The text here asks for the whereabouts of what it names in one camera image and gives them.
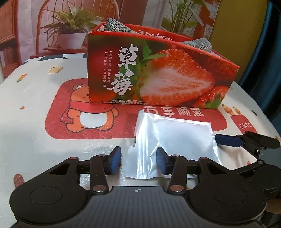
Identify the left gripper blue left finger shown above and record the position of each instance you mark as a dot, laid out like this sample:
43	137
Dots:
114	160

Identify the person's right hand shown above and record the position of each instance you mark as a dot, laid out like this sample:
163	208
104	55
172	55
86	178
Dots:
271	220

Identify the red strawberry cardboard box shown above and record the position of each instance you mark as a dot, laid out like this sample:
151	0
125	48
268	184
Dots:
138	69

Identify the clear white plastic bag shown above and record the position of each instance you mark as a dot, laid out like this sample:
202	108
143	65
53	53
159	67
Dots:
191	139

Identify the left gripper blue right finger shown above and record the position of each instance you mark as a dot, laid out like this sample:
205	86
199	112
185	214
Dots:
163	161

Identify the printed room scene backdrop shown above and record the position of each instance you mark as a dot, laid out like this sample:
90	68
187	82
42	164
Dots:
32	29

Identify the grey mesh cloth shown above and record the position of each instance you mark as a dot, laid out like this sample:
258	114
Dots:
116	26

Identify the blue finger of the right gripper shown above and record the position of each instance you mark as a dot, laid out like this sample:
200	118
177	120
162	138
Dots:
227	140

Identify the white cartoon tablecloth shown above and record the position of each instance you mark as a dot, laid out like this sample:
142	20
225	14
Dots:
35	96

